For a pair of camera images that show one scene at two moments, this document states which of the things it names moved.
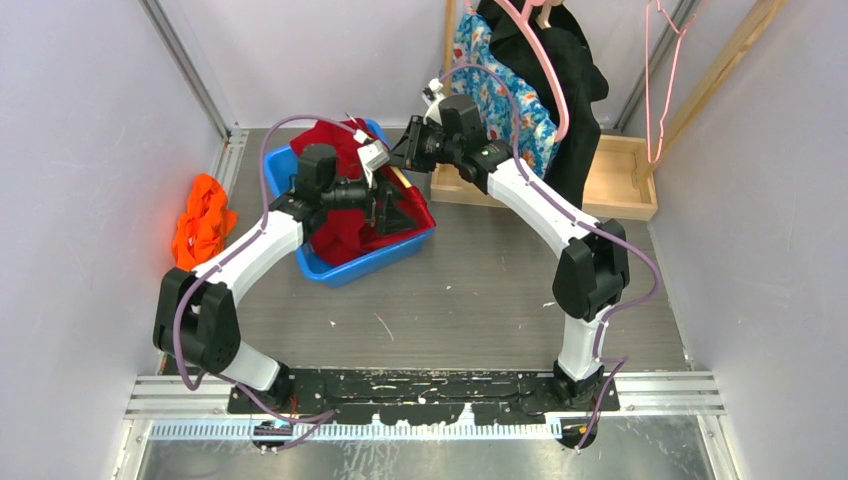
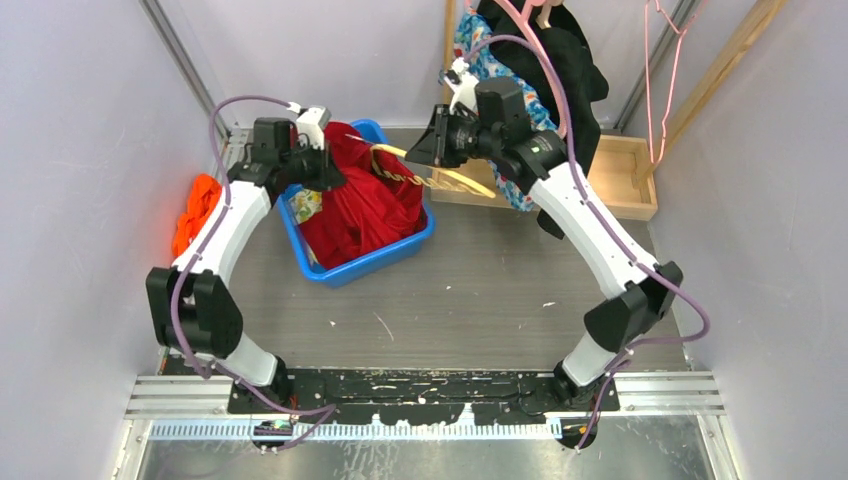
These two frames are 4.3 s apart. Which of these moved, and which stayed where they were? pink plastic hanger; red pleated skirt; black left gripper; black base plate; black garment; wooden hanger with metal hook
Moved: black left gripper; wooden hanger with metal hook
Stayed: black garment; pink plastic hanger; black base plate; red pleated skirt
